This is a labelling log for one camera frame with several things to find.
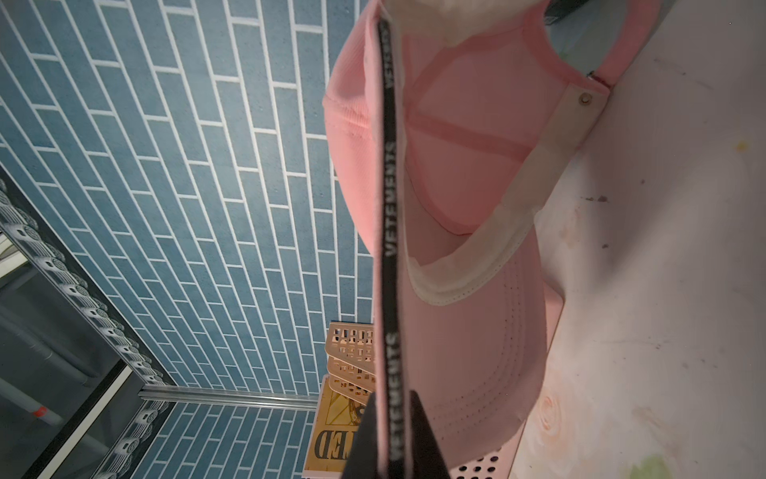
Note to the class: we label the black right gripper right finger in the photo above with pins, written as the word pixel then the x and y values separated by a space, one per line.
pixel 428 462

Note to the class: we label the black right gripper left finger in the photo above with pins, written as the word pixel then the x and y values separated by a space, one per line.
pixel 362 460

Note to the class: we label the pink baseball cap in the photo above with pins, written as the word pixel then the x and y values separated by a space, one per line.
pixel 449 124

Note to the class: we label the wanted poster book pink edge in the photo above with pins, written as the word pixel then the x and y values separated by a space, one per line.
pixel 336 423

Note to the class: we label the pink perforated plastic basket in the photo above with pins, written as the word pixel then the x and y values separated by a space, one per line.
pixel 497 464

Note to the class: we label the peach plastic desk organizer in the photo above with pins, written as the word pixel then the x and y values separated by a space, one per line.
pixel 350 363

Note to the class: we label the floral table mat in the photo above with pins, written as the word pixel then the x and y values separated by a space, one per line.
pixel 656 237

